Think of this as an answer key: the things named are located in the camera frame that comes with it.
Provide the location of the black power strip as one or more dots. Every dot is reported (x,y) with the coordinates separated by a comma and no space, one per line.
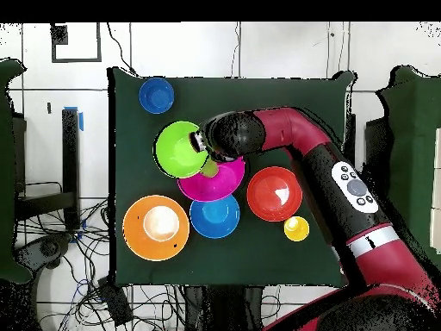
(115,301)

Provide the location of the light blue bowl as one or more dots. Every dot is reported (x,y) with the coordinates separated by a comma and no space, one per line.
(215,217)

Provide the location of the red shallow bowl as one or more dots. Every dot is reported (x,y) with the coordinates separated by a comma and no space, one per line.
(275,193)

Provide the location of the small dark blue bowl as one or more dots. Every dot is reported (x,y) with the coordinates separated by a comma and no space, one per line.
(156,96)

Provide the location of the yellow cup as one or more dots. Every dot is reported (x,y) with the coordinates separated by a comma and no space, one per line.
(298,231)

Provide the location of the dark green tablecloth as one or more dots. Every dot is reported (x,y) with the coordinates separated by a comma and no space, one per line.
(241,262)

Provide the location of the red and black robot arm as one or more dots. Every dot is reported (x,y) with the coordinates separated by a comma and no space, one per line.
(344,193)

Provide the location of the green-clothed side table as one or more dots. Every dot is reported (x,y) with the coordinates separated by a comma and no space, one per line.
(7,241)
(413,120)

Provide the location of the green cup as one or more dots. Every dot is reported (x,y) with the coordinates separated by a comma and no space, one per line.
(210,169)

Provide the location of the black stand frame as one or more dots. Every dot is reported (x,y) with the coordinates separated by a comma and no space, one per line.
(350,138)
(70,155)

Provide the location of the light green bowl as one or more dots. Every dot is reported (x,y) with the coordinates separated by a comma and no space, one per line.
(172,151)

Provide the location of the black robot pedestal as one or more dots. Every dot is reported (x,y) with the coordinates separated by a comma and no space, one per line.
(224,310)

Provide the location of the large pink bowl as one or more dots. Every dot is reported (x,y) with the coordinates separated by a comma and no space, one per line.
(220,186)

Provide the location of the large orange bowl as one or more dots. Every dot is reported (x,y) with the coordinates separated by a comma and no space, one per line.
(137,234)

